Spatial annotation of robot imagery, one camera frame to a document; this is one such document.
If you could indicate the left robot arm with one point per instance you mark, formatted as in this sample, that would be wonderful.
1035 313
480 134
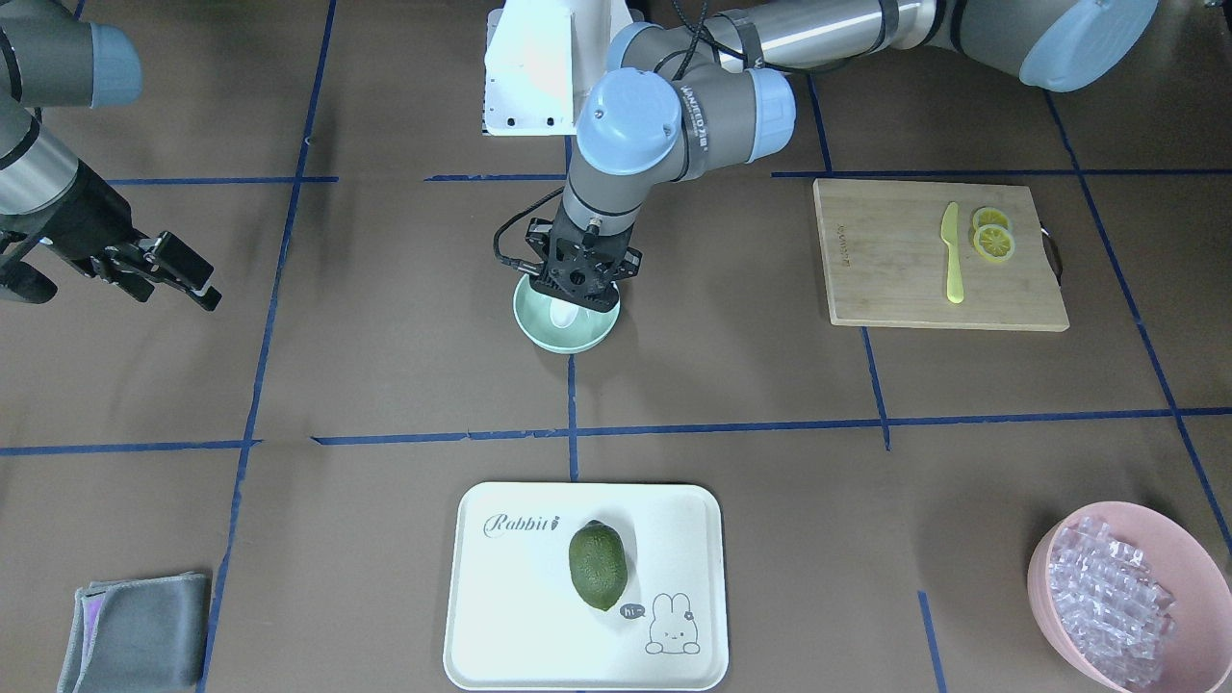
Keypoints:
671 104

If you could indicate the white mounting post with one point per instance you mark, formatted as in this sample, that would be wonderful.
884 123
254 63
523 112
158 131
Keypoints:
541 60

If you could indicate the cream rabbit tray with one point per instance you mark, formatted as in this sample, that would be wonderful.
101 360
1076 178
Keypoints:
515 621

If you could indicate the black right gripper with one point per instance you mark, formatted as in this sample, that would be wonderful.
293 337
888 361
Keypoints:
85 218

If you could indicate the pink bowl with ice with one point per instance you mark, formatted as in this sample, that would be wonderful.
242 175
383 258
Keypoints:
1132 601

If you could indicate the green avocado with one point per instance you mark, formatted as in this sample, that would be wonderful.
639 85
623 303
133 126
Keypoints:
598 565

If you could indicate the lemon slice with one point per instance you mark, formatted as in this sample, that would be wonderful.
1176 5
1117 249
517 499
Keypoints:
988 215
994 242

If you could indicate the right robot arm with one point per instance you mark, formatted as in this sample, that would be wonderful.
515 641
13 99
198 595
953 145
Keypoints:
52 198

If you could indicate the yellow plastic knife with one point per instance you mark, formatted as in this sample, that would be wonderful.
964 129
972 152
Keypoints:
949 233

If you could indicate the white plastic spoon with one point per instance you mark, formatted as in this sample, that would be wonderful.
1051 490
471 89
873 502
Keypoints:
563 314

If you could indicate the light green bowl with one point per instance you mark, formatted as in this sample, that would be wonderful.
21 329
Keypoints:
531 312

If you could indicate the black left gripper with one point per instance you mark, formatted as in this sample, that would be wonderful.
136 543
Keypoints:
630 264

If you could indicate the grey folded cloth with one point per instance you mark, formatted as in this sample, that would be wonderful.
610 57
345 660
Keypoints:
137 635

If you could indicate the wooden cutting board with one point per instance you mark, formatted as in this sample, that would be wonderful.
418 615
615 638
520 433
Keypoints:
884 260

